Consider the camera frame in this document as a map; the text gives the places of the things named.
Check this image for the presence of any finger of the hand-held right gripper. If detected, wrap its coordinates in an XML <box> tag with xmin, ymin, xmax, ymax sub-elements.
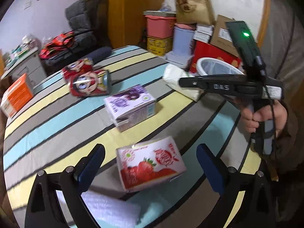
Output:
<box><xmin>179</xmin><ymin>75</ymin><xmax>211</xmax><ymax>90</ymax></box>

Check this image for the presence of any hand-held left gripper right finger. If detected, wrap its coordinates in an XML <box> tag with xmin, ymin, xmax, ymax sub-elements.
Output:
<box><xmin>196</xmin><ymin>144</ymin><xmax>279</xmax><ymax>228</ymax></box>

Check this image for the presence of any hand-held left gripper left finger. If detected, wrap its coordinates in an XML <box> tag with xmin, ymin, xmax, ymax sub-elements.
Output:
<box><xmin>25</xmin><ymin>144</ymin><xmax>105</xmax><ymax>228</ymax></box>

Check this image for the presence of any white tissue packet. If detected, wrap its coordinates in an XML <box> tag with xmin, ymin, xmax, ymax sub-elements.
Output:
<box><xmin>163</xmin><ymin>64</ymin><xmax>205</xmax><ymax>101</ymax></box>

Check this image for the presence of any white trash can with liner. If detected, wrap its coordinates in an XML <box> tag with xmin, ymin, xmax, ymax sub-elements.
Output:
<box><xmin>196</xmin><ymin>57</ymin><xmax>245</xmax><ymax>76</ymax></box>

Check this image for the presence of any white plastic packet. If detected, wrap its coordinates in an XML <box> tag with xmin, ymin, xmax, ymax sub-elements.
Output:
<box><xmin>56</xmin><ymin>190</ymin><xmax>141</xmax><ymax>228</ymax></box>

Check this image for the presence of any strawberry milk carton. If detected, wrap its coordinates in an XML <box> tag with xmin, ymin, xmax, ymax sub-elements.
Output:
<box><xmin>116</xmin><ymin>136</ymin><xmax>187</xmax><ymax>193</ymax></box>

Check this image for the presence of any purple milk carton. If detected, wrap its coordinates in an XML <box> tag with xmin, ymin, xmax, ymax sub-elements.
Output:
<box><xmin>104</xmin><ymin>84</ymin><xmax>158</xmax><ymax>133</ymax></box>

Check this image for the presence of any red cartoon can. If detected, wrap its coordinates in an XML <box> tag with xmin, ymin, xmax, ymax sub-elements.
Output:
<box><xmin>61</xmin><ymin>57</ymin><xmax>95</xmax><ymax>80</ymax></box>
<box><xmin>68</xmin><ymin>70</ymin><xmax>114</xmax><ymax>98</ymax></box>

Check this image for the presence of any person's right forearm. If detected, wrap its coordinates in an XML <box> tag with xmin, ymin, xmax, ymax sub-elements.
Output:
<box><xmin>271</xmin><ymin>100</ymin><xmax>304</xmax><ymax>183</ymax></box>

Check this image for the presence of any person's right hand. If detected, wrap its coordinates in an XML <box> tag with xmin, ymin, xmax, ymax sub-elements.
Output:
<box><xmin>240</xmin><ymin>99</ymin><xmax>288</xmax><ymax>139</ymax></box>

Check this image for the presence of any clear storage box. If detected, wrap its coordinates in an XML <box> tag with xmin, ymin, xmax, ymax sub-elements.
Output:
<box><xmin>165</xmin><ymin>52</ymin><xmax>193</xmax><ymax>65</ymax></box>

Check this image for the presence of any red gift box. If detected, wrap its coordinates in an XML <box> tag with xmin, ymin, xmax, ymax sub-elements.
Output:
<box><xmin>190</xmin><ymin>40</ymin><xmax>243</xmax><ymax>73</ymax></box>

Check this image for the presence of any lavender cylinder container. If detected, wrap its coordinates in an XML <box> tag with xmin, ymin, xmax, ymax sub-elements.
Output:
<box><xmin>173</xmin><ymin>25</ymin><xmax>196</xmax><ymax>57</ymax></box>

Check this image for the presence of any small white box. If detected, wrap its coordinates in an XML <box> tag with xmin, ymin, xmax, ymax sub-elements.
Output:
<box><xmin>193</xmin><ymin>36</ymin><xmax>213</xmax><ymax>43</ymax></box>
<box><xmin>196</xmin><ymin>24</ymin><xmax>216</xmax><ymax>32</ymax></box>
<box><xmin>194</xmin><ymin>30</ymin><xmax>214</xmax><ymax>37</ymax></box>

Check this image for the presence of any yellow tin box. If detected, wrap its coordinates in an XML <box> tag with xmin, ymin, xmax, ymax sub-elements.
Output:
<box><xmin>146</xmin><ymin>36</ymin><xmax>173</xmax><ymax>56</ymax></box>

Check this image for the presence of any cardboard box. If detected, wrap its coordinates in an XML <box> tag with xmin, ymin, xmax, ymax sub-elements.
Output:
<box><xmin>210</xmin><ymin>15</ymin><xmax>241</xmax><ymax>58</ymax></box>

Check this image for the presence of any pink round lid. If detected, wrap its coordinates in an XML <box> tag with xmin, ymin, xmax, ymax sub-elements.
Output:
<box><xmin>174</xmin><ymin>23</ymin><xmax>197</xmax><ymax>30</ymax></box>

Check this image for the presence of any pink storage bin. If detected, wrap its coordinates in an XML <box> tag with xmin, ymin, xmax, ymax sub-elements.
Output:
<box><xmin>145</xmin><ymin>15</ymin><xmax>176</xmax><ymax>38</ymax></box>

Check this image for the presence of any black leaning tool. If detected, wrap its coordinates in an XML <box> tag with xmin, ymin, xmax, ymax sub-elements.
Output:
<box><xmin>140</xmin><ymin>28</ymin><xmax>147</xmax><ymax>49</ymax></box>

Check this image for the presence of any brown paper bag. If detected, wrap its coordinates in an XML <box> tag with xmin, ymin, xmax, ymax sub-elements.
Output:
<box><xmin>173</xmin><ymin>0</ymin><xmax>215</xmax><ymax>25</ymax></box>

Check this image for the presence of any patterned flat box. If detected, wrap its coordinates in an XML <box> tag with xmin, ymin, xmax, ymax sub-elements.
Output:
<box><xmin>143</xmin><ymin>10</ymin><xmax>176</xmax><ymax>17</ymax></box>

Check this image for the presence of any clear bag of items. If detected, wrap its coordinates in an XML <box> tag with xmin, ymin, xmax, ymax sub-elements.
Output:
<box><xmin>160</xmin><ymin>2</ymin><xmax>176</xmax><ymax>12</ymax></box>

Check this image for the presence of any tall wooden wardrobe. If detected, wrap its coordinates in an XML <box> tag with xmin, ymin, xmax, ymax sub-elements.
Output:
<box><xmin>79</xmin><ymin>0</ymin><xmax>167</xmax><ymax>50</ymax></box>

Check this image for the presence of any dark blue glasses case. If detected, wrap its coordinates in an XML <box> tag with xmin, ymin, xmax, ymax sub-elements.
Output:
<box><xmin>89</xmin><ymin>47</ymin><xmax>112</xmax><ymax>61</ymax></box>

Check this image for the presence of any orange white box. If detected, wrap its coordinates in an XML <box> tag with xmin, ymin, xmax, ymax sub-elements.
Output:
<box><xmin>0</xmin><ymin>74</ymin><xmax>34</xmax><ymax>118</ymax></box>

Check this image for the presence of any black office chair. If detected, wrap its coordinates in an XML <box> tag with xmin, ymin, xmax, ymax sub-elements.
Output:
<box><xmin>78</xmin><ymin>0</ymin><xmax>112</xmax><ymax>50</ymax></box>

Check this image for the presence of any grey bedside cabinet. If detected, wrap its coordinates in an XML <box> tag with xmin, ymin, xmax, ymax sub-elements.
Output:
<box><xmin>0</xmin><ymin>47</ymin><xmax>47</xmax><ymax>86</ymax></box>

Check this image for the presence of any red patterned bag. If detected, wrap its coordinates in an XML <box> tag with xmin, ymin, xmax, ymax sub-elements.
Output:
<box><xmin>39</xmin><ymin>31</ymin><xmax>76</xmax><ymax>59</ymax></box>

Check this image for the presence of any grey padded cushion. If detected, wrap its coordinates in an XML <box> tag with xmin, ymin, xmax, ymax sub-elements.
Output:
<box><xmin>65</xmin><ymin>0</ymin><xmax>102</xmax><ymax>41</ymax></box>

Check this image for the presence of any pile of medicine boxes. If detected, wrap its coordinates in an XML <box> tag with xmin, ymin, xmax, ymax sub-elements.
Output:
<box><xmin>5</xmin><ymin>34</ymin><xmax>40</xmax><ymax>63</ymax></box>

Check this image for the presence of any black cable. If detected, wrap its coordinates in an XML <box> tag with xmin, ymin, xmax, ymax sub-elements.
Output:
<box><xmin>255</xmin><ymin>56</ymin><xmax>277</xmax><ymax>140</ymax></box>

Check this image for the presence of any wooden door frame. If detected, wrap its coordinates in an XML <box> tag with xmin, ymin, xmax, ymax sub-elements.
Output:
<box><xmin>258</xmin><ymin>0</ymin><xmax>272</xmax><ymax>50</ymax></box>

